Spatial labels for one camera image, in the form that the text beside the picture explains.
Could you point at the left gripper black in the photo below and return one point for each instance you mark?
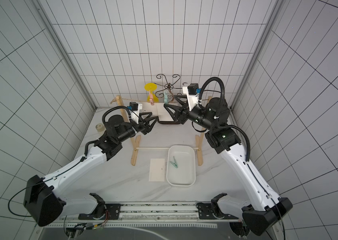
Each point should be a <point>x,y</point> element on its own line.
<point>145,130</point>

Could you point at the aluminium mounting rail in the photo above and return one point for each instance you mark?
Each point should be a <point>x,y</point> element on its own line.
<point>166,215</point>

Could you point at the black wire scroll stand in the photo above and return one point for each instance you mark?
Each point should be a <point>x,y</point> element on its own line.
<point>167,87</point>

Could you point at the pink clothespin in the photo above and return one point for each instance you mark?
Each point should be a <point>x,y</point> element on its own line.
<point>151,98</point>

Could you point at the white plastic tray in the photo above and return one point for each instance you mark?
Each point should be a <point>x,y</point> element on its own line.
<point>185,174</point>

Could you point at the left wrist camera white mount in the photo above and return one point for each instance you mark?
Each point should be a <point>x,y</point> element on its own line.
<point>135,109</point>

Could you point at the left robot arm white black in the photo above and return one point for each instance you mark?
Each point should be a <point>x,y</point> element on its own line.
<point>47,198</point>

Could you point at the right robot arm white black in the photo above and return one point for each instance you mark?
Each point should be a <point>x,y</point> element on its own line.
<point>207,107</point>

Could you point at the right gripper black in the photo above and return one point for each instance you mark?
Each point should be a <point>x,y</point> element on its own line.
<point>184,113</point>

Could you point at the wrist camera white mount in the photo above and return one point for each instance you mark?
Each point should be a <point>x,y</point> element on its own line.
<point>192,93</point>
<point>135,109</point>

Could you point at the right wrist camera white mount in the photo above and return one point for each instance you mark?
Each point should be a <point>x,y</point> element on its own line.
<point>192,93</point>

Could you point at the teal clothespin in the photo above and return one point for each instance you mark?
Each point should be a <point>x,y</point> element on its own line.
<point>166,97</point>
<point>174,163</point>

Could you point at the wooden string rack frame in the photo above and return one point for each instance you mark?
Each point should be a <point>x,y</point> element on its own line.
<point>137,140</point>

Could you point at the small beige jar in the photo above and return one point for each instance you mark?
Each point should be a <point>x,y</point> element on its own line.
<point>100,128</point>

